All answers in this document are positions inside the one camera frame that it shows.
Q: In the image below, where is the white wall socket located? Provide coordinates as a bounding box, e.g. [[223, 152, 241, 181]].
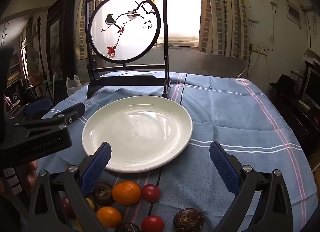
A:
[[249, 44, 268, 53]]

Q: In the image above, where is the brick pattern curtain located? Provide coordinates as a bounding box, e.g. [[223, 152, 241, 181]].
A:
[[76, 0, 105, 61], [197, 0, 249, 60]]

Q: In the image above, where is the black cabinet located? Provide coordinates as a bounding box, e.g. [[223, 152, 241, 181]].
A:
[[270, 92, 320, 157]]

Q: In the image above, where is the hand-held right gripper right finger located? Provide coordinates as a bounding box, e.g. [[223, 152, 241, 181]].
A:
[[209, 141, 293, 232]]

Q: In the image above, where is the blue striped tablecloth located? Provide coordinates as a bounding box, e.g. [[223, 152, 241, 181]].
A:
[[21, 70, 318, 232]]

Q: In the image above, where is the small orange mandarin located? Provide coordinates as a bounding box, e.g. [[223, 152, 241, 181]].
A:
[[96, 206, 123, 229]]

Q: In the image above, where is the person's left hand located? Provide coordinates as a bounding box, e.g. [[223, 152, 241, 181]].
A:
[[25, 160, 38, 195]]

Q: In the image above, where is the black hat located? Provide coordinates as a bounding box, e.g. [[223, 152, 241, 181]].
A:
[[269, 74, 298, 97]]

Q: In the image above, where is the computer monitor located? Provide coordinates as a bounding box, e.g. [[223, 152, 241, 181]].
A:
[[301, 64, 320, 110]]

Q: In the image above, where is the bright window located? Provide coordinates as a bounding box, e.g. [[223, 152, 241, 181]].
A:
[[110, 0, 203, 47]]

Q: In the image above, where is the white ceramic plate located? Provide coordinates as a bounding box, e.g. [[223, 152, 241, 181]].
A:
[[82, 95, 193, 174]]

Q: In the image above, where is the round bird painting table screen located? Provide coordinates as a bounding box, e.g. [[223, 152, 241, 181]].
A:
[[84, 0, 172, 99]]

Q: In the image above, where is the grey wall vent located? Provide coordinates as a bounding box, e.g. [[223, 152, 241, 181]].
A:
[[285, 0, 303, 26]]

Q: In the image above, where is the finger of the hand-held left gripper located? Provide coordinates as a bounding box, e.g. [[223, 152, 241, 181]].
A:
[[15, 102, 86, 132], [10, 97, 54, 122]]

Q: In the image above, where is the red cherry tomato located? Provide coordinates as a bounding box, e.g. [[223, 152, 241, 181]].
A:
[[140, 215, 165, 232], [61, 197, 73, 219], [141, 184, 161, 203]]

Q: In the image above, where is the white standing fan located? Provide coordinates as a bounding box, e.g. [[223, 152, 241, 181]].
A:
[[26, 47, 40, 72]]

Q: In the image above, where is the black framed painting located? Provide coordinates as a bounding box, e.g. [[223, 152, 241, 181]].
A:
[[46, 0, 77, 85]]

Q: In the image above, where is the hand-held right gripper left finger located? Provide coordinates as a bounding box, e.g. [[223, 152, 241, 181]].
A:
[[26, 142, 112, 232]]

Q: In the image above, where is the white power cable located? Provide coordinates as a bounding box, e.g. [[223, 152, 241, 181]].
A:
[[236, 51, 260, 78]]

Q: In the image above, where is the white plastic bag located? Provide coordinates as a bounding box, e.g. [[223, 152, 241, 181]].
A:
[[66, 75, 83, 96]]

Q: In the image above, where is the brown water chestnut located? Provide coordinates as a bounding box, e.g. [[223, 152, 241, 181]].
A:
[[173, 208, 204, 231], [92, 182, 116, 207], [114, 222, 141, 232]]

